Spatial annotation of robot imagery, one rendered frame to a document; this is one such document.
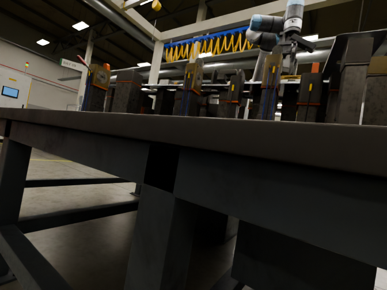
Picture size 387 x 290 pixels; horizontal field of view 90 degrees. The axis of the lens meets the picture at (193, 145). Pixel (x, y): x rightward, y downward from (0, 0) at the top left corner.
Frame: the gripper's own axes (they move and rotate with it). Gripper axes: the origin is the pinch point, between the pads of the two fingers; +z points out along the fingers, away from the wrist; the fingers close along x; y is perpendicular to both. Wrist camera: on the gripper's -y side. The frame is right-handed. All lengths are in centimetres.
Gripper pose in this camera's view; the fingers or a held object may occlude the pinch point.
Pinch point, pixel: (291, 73)
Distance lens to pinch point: 105.8
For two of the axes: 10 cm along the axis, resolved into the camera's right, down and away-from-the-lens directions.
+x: -4.3, -1.0, -9.0
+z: -1.5, 9.9, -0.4
